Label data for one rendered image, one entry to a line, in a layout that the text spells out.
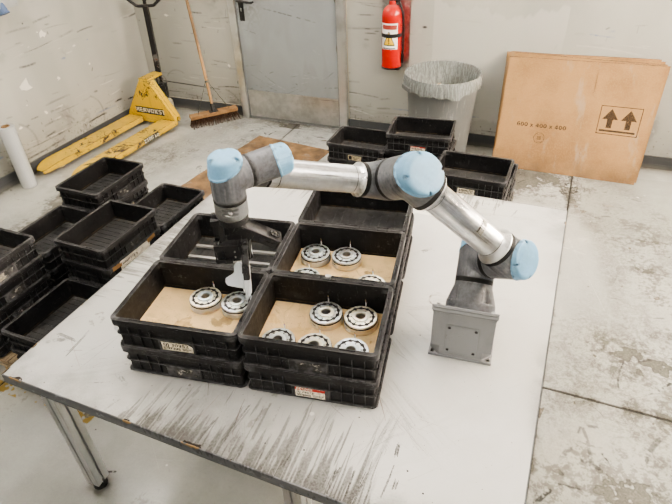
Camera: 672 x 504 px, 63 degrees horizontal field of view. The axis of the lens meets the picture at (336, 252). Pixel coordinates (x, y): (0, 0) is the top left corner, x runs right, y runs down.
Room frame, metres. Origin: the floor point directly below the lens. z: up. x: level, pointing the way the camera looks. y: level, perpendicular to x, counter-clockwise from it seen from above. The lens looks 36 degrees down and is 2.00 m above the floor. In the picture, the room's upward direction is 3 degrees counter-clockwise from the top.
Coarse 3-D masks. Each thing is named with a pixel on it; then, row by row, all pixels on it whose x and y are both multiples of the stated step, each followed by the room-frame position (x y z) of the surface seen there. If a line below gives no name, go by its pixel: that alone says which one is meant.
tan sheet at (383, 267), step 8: (368, 256) 1.58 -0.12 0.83; (376, 256) 1.58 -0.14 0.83; (296, 264) 1.55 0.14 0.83; (328, 264) 1.54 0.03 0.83; (368, 264) 1.53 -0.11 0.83; (376, 264) 1.53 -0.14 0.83; (384, 264) 1.53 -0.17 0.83; (392, 264) 1.52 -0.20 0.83; (320, 272) 1.50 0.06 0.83; (328, 272) 1.50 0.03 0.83; (336, 272) 1.49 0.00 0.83; (344, 272) 1.49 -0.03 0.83; (352, 272) 1.49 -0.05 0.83; (360, 272) 1.49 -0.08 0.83; (368, 272) 1.48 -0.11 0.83; (376, 272) 1.48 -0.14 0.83; (384, 272) 1.48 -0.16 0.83; (392, 272) 1.48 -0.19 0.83; (384, 280) 1.44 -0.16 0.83
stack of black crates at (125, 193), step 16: (112, 160) 3.00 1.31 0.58; (128, 160) 2.97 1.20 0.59; (80, 176) 2.84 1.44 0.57; (96, 176) 2.94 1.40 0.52; (112, 176) 2.98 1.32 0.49; (128, 176) 2.79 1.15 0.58; (64, 192) 2.65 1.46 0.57; (80, 192) 2.60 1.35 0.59; (96, 192) 2.79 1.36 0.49; (112, 192) 2.67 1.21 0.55; (128, 192) 2.77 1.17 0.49; (144, 192) 2.88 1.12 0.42; (80, 208) 2.62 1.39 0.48; (96, 208) 2.59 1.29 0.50
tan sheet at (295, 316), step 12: (276, 312) 1.30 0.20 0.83; (288, 312) 1.30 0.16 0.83; (300, 312) 1.30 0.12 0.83; (264, 324) 1.25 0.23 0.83; (276, 324) 1.25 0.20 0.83; (288, 324) 1.24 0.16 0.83; (300, 324) 1.24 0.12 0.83; (300, 336) 1.19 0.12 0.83; (336, 336) 1.18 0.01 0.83; (348, 336) 1.18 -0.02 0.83; (360, 336) 1.18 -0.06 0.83; (372, 336) 1.17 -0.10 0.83; (372, 348) 1.13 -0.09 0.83
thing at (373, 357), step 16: (384, 288) 1.28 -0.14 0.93; (256, 304) 1.23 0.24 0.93; (384, 320) 1.13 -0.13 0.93; (240, 336) 1.10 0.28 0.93; (256, 336) 1.10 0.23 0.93; (304, 352) 1.05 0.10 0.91; (320, 352) 1.04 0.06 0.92; (336, 352) 1.02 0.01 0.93; (352, 352) 1.02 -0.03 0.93; (368, 352) 1.02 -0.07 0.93
